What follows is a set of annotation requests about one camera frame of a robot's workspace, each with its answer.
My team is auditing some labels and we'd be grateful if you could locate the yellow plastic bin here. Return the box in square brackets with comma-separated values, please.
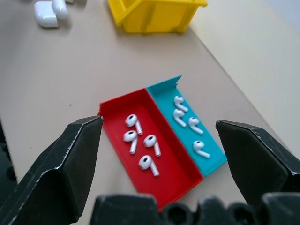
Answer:
[107, 0, 208, 34]

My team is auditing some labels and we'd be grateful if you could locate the blue plastic tray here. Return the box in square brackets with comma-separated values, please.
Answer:
[146, 75, 227, 178]

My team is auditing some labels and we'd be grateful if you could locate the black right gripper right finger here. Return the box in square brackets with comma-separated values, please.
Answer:
[215, 120, 300, 207]

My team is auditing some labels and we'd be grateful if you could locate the red plastic tray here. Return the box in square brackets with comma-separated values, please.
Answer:
[98, 88, 204, 211]

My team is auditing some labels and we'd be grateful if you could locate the white earbud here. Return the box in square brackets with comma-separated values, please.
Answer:
[173, 95, 189, 113]
[125, 113, 143, 136]
[172, 108, 187, 128]
[123, 130, 139, 155]
[188, 117, 203, 135]
[193, 140, 210, 158]
[138, 155, 160, 177]
[143, 134, 161, 157]

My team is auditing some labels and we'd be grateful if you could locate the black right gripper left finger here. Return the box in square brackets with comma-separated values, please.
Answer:
[0, 115, 104, 225]

